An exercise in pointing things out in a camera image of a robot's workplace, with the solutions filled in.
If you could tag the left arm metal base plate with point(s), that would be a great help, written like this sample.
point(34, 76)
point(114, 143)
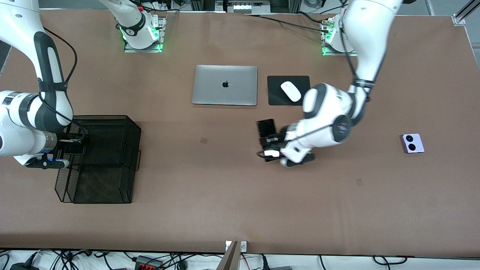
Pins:
point(328, 53)

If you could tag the white power strip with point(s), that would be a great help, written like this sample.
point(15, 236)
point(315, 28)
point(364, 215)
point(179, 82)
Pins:
point(242, 7)

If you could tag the silver closed laptop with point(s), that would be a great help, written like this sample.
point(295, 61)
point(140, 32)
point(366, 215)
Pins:
point(225, 90)

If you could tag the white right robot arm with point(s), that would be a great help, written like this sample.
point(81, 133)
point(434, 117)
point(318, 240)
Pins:
point(22, 112)

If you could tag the large black smartphone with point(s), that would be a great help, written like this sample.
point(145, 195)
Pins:
point(266, 127)

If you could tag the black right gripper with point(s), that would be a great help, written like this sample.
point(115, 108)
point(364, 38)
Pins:
point(69, 141)

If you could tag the aluminium frame profile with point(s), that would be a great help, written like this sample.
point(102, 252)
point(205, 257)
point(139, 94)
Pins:
point(463, 15)

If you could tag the small white metal bracket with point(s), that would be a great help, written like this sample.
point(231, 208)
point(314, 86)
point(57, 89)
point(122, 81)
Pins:
point(228, 245)
point(243, 246)

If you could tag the black mouse pad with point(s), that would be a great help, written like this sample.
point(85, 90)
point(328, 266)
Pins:
point(275, 97)

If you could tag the black power adapter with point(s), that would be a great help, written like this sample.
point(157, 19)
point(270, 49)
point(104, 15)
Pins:
point(22, 267)

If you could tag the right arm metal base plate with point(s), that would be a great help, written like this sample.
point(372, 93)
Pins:
point(162, 33)

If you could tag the black mesh two-tier tray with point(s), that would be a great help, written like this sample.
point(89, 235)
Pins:
point(101, 183)

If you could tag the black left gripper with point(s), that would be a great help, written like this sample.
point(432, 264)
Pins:
point(276, 139)

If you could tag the brown wooden beam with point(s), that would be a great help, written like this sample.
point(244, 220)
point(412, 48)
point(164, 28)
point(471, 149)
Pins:
point(229, 260)

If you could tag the lilac flip phone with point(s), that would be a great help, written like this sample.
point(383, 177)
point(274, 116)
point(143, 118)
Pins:
point(413, 143)

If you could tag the small black flip phone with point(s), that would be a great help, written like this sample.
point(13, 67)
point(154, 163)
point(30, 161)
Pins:
point(73, 150)

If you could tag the white computer mouse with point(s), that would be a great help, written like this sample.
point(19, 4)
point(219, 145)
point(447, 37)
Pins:
point(291, 91)

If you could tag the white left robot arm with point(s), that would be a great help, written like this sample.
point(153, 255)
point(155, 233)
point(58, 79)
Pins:
point(326, 108)

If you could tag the black power strip orange switches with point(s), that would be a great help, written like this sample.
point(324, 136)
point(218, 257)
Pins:
point(148, 264)

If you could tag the black plug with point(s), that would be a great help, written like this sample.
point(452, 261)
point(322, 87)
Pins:
point(265, 262)

